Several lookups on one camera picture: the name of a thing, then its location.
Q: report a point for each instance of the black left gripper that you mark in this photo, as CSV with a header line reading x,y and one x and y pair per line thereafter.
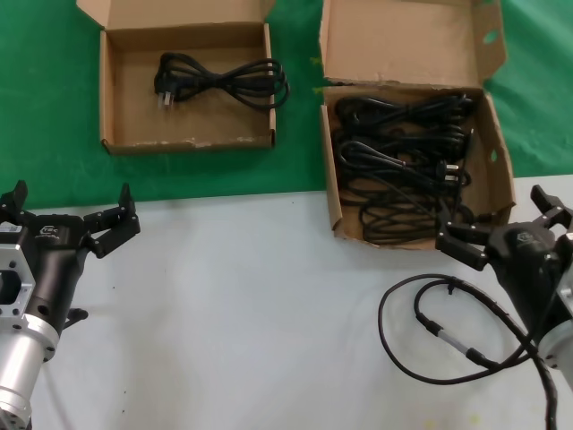
x,y
56,260

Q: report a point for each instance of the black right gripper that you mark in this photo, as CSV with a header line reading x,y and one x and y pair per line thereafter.
x,y
524,269

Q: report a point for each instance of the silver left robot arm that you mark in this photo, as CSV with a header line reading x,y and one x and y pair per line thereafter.
x,y
20,367

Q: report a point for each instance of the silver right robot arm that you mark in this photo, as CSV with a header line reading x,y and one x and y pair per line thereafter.
x,y
559,349

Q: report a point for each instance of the small shallow cardboard box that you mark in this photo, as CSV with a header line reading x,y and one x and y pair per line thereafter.
x,y
188,125

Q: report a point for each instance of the large torn cardboard box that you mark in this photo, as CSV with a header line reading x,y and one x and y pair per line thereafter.
x,y
394,40

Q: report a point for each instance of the green table cloth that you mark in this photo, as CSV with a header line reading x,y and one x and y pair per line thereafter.
x,y
45,89

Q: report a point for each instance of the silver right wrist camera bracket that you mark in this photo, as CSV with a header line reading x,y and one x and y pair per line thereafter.
x,y
567,293

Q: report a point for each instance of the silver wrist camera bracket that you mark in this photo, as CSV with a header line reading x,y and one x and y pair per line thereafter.
x,y
15,286
567,293

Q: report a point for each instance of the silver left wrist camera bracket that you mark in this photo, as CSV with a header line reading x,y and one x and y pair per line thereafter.
x,y
15,286

